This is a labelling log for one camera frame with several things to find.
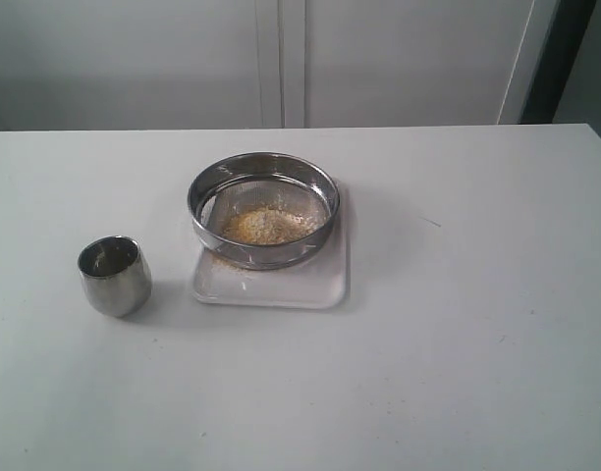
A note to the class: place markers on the yellow millet grains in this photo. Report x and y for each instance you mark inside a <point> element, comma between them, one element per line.
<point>269,226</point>

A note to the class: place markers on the stainless steel cup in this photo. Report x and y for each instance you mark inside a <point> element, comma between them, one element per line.
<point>116,278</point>

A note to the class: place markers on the round steel mesh sieve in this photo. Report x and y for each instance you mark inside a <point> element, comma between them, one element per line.
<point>262,179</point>

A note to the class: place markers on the clear square plastic tray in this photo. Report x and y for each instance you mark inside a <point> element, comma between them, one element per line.
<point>320,282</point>

